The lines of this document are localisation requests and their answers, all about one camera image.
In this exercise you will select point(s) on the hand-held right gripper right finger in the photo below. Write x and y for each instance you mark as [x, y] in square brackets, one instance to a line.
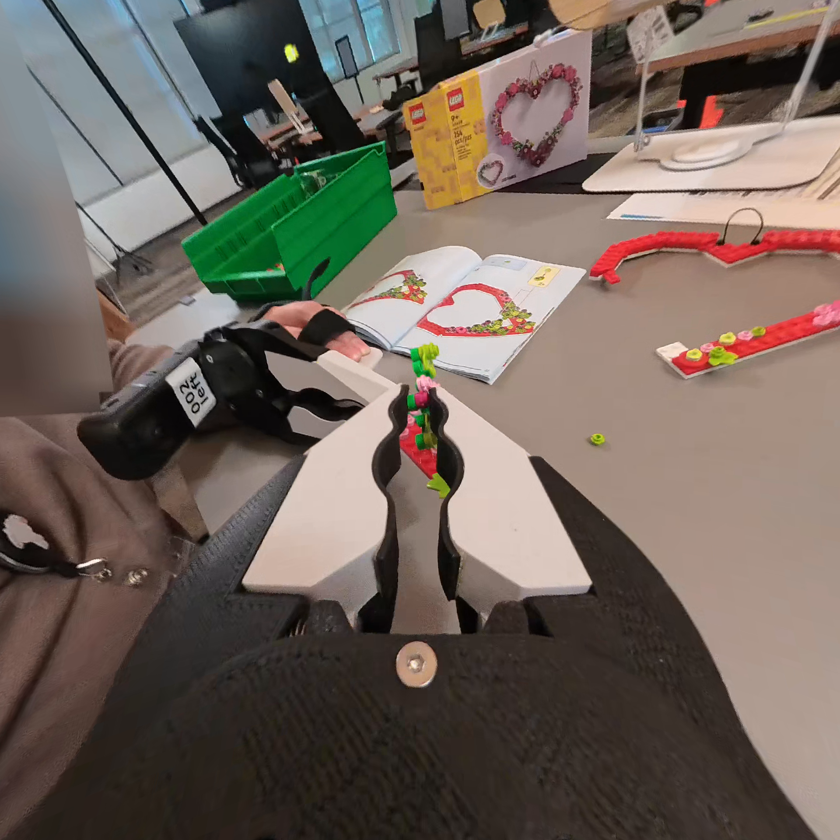
[512, 525]

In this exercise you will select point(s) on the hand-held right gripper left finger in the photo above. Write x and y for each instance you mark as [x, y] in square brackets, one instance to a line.
[328, 525]

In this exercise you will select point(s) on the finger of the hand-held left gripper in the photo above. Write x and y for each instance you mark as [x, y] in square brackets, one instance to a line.
[354, 377]
[321, 425]

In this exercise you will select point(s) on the green leaf lego flower cluster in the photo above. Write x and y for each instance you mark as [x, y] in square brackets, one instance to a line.
[423, 354]

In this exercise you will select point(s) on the red lego strip with flowers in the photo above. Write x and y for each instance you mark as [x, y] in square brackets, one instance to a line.
[413, 449]

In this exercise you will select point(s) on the lego instruction booklet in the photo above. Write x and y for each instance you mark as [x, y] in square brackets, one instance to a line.
[512, 289]

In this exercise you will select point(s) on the yellow white lego box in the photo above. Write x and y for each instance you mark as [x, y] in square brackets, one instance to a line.
[459, 151]

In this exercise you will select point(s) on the white-based red lego strip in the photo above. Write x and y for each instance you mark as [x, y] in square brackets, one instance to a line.
[774, 341]

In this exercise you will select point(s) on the person's left hand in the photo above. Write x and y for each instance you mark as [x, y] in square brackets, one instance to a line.
[289, 316]

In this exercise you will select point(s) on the green plastic bin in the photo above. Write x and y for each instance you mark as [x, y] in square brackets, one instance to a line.
[328, 223]

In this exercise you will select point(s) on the white zipper pull tag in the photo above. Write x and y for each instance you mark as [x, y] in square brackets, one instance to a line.
[19, 535]

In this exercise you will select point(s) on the black tripod leg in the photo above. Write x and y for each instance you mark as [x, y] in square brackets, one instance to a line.
[124, 111]

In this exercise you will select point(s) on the clear acrylic stand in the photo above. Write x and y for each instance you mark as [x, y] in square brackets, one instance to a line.
[702, 154]

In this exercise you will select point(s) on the light wooden tabletop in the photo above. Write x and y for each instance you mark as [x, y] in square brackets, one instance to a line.
[590, 13]

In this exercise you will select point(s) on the white board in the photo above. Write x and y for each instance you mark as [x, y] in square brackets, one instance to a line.
[787, 164]

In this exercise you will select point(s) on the background desk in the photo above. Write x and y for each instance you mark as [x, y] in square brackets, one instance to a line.
[735, 39]

